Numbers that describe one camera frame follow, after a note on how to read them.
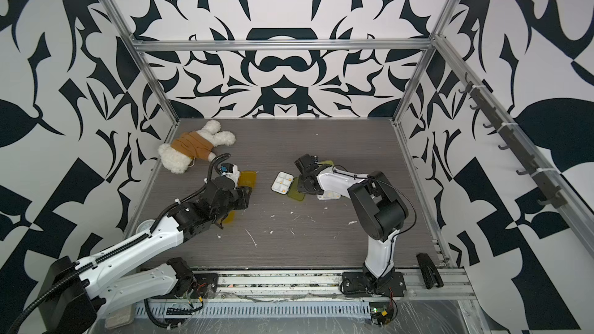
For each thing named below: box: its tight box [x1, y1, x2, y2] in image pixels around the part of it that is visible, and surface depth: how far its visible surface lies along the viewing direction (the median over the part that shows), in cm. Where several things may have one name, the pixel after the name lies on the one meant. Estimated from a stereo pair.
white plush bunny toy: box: [157, 119, 236, 174], surface depth 101 cm
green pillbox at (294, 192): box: [286, 176, 306, 202], surface depth 96 cm
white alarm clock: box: [135, 218, 156, 235], surface depth 84 cm
